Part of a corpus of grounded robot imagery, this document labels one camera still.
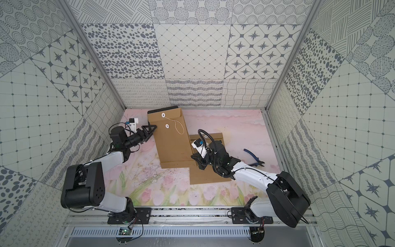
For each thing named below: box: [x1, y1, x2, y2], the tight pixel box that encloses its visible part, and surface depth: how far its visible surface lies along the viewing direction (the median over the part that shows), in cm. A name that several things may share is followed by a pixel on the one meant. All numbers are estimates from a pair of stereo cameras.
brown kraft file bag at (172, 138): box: [147, 107, 197, 169], surface depth 83 cm
